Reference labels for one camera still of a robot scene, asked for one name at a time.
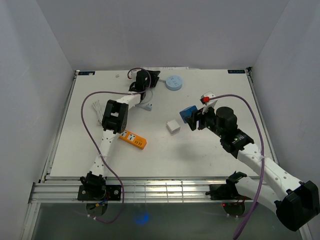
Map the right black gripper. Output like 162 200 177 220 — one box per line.
184 103 225 139

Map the blue cube socket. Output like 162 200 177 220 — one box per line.
179 105 198 124

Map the round light blue power strip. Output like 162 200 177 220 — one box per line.
136 75 183 112

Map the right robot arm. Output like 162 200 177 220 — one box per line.
183 107 320 231

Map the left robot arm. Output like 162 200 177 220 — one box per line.
80 67 160 185

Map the white charger block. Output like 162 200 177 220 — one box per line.
166 119 181 134

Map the white table board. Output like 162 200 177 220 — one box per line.
50 69 273 179

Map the orange power strip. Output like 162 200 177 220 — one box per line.
118 130 147 150

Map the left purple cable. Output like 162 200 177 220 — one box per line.
80 67 151 224

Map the purple cable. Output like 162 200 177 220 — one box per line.
212 93 266 240
80 67 151 224

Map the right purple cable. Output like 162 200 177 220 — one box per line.
212 93 266 240

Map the white coiled cable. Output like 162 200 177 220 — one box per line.
91 99 107 126

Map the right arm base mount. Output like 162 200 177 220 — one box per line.
205 171 247 200

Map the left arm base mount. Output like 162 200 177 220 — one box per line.
77 171 122 201

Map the aluminium frame rail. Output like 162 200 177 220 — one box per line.
28 181 301 204

